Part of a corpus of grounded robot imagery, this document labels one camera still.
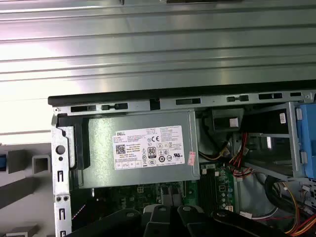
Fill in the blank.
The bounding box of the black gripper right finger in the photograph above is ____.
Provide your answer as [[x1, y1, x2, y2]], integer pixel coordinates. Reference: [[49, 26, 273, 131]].
[[177, 204, 291, 237]]

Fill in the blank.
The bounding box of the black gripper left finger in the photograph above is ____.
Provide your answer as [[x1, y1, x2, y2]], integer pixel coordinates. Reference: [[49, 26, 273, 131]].
[[64, 204, 171, 237]]

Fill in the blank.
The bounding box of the green motherboard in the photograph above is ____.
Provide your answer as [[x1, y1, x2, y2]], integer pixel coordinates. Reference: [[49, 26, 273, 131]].
[[71, 164, 237, 223]]

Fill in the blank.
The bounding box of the grey power supply unit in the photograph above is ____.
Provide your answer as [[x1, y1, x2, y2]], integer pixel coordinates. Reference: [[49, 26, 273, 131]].
[[79, 110, 200, 190]]

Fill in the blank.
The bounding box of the black PC case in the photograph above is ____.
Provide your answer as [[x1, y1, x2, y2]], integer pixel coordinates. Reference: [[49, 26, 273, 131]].
[[48, 81, 316, 237]]

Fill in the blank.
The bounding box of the blue drive bay latch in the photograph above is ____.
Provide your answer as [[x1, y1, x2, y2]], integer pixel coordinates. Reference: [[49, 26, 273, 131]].
[[295, 103, 316, 180]]

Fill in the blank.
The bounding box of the grey parts rack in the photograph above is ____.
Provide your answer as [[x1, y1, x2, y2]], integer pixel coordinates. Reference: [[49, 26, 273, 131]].
[[0, 142, 54, 237]]

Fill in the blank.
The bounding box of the yellow black wire bundle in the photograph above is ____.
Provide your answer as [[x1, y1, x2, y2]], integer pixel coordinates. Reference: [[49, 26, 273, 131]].
[[198, 144, 230, 162]]

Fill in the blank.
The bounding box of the black sleeved cable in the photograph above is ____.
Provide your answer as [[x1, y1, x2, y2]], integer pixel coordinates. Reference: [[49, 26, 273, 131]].
[[265, 172, 297, 215]]

